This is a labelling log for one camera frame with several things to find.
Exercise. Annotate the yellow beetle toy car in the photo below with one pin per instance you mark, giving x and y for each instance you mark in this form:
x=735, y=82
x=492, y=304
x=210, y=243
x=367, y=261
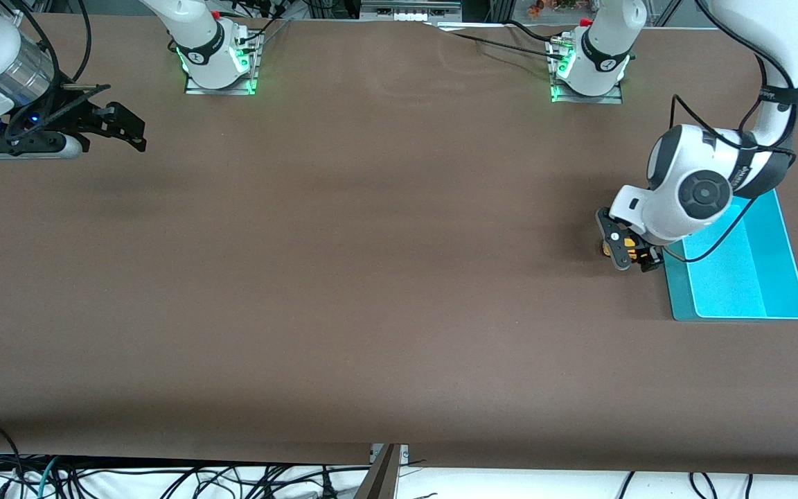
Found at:
x=633, y=249

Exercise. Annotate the white connector block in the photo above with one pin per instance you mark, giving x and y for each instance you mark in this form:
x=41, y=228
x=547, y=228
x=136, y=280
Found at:
x=413, y=17

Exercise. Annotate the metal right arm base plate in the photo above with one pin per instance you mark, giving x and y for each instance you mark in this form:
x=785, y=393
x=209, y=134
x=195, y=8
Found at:
x=194, y=89

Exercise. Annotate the teal plastic bin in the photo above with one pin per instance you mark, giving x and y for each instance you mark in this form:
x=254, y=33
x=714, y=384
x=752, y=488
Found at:
x=752, y=291

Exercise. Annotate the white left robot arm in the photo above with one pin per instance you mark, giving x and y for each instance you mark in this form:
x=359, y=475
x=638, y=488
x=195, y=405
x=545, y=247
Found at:
x=697, y=187

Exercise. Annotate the dark table leg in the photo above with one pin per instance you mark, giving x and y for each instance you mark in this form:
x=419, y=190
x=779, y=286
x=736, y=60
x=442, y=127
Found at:
x=379, y=478

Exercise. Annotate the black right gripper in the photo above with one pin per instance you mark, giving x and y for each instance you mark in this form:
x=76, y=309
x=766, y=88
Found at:
x=73, y=116

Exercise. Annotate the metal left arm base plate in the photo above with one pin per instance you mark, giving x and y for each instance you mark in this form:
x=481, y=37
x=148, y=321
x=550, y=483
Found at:
x=614, y=98

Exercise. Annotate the metal table bracket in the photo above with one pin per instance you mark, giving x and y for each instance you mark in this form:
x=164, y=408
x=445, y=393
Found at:
x=402, y=454

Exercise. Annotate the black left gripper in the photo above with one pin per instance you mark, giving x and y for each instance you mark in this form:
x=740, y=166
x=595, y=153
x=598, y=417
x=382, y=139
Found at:
x=649, y=260

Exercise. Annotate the brown table cover sheet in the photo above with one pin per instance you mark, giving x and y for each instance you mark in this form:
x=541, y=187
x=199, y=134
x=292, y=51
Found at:
x=399, y=312

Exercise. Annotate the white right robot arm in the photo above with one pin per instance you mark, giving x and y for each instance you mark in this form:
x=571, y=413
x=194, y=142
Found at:
x=198, y=41

